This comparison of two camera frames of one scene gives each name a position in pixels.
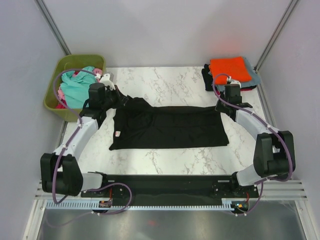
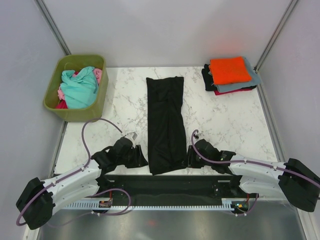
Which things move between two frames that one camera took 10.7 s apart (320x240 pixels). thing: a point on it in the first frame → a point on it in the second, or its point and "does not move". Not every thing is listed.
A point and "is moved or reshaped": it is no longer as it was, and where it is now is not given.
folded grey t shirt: (255, 78) does not move
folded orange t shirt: (235, 67) does not move
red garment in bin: (60, 106) does not move
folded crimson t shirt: (241, 89) does not move
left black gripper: (121, 99) → (139, 160)
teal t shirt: (75, 87) does not move
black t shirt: (138, 125) is moved or reshaped
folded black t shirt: (209, 83) does not move
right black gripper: (218, 107) → (191, 162)
